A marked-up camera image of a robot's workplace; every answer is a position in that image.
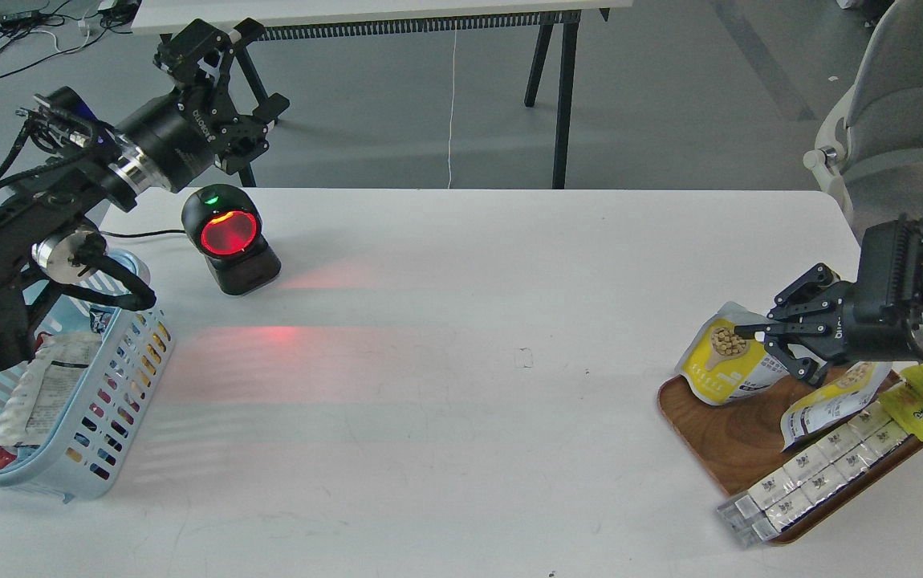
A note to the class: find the white background table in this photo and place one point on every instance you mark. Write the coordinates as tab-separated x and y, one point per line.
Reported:
287	20

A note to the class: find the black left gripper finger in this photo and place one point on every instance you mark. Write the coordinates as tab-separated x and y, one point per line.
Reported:
201	55
242	138

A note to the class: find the clear boxed white snacks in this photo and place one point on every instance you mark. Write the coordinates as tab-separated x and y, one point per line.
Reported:
789	499

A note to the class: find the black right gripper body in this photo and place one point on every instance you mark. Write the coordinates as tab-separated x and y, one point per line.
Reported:
850	339

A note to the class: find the black barcode scanner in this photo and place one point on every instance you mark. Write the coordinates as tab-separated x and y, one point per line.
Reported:
225	226

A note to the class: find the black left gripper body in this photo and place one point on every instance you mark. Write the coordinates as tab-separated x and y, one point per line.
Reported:
176	135

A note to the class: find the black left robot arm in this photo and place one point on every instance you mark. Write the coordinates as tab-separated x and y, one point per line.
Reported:
65	162

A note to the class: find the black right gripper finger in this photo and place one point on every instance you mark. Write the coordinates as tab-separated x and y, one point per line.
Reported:
806	295
784	341

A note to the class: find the brown wooden tray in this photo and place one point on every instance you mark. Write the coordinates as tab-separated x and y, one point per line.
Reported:
739	443

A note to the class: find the white snack packet in basket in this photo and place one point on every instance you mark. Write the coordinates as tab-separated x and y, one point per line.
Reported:
45	388

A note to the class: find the yellow white snack pouch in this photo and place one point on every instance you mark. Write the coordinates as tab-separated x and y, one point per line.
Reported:
840	397

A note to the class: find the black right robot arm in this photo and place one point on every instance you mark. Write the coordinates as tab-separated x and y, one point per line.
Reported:
890	275

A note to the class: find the yellow nut snack pouch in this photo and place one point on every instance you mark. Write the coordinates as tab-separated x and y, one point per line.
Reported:
721	366

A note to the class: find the light blue plastic basket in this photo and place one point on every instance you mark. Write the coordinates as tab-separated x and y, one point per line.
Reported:
89	427

